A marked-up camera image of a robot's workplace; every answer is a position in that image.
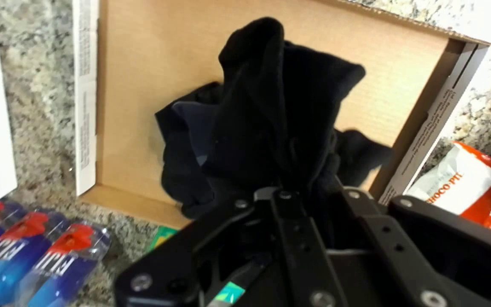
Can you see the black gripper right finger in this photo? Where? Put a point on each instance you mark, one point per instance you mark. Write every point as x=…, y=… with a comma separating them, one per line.
x=401, y=255

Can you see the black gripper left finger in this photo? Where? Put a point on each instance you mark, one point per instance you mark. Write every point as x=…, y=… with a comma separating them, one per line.
x=238, y=243

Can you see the black sock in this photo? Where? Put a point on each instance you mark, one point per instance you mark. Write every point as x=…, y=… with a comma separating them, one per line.
x=275, y=120

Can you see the dark navy sock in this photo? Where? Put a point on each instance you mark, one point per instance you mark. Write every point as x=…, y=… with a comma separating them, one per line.
x=187, y=126

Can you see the green tissue box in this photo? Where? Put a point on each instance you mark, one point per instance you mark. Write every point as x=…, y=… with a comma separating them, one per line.
x=161, y=235

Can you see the red white snack packet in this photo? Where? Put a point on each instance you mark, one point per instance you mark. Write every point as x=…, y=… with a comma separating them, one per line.
x=459, y=184

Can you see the Fiji water bottle right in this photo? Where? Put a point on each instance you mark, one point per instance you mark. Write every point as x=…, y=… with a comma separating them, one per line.
x=57, y=279

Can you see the shallow cardboard box tray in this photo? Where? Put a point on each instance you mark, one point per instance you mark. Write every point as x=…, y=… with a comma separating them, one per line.
x=134, y=57

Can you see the Fiji water bottle middle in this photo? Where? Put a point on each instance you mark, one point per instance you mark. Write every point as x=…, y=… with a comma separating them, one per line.
x=25, y=245

